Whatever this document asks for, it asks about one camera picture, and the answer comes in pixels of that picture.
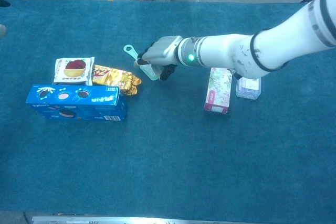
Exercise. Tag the gold foil snack packet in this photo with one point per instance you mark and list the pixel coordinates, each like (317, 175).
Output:
(115, 77)

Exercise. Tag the white snack pouch red picture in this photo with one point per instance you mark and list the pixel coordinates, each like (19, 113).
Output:
(73, 72)

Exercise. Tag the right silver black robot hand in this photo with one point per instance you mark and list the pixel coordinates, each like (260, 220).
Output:
(162, 49)

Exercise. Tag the mint green plastic brush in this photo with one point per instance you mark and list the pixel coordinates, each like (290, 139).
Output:
(150, 73)

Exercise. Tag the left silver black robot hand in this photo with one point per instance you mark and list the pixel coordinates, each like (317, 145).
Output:
(4, 3)

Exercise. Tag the blue Oreo cookie box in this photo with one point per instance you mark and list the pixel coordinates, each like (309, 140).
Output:
(78, 103)

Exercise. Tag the aluminium rail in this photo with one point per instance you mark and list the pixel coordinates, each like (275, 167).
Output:
(131, 220)

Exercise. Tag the teal felt table cover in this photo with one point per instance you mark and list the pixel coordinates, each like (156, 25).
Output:
(183, 155)

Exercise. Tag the long floral print box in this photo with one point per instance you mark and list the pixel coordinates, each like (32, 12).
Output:
(218, 93)

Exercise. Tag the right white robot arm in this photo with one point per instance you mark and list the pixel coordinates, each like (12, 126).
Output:
(262, 48)

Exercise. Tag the clear plastic box purple contents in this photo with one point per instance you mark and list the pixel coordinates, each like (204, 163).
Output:
(248, 90)

